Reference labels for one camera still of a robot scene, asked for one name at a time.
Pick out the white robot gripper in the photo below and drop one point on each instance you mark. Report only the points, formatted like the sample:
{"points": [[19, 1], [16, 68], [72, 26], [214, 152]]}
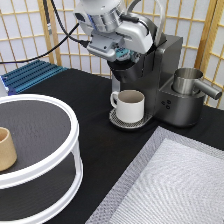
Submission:
{"points": [[111, 16]]}

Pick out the white blue coffee pod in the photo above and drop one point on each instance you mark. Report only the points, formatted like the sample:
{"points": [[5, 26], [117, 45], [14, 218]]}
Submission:
{"points": [[122, 54]]}

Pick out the grey pod coffee machine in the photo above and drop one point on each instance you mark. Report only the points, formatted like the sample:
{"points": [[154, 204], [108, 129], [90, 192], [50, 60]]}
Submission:
{"points": [[153, 76]]}

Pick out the wooden shoji screen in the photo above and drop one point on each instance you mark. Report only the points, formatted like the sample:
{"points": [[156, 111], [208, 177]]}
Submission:
{"points": [[30, 28]]}

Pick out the blue ribbed mat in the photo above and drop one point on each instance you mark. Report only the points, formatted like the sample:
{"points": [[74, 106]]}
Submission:
{"points": [[29, 75]]}

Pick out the white ceramic mug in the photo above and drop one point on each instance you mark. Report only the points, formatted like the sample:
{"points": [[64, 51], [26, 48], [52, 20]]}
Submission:
{"points": [[128, 105]]}

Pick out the steel milk frother jug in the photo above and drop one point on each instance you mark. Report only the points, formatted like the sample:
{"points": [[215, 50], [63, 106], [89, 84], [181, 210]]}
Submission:
{"points": [[188, 81]]}

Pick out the white round two-tier shelf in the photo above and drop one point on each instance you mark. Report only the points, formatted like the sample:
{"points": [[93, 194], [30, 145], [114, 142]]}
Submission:
{"points": [[49, 170]]}

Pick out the tan wooden cup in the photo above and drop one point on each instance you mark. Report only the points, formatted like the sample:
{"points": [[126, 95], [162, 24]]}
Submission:
{"points": [[8, 154]]}

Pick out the grey woven placemat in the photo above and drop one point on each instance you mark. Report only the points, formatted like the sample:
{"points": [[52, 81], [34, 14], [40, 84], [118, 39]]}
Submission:
{"points": [[172, 180]]}

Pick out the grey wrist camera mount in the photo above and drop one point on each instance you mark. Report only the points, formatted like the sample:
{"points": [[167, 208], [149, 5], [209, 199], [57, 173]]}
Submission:
{"points": [[104, 45]]}

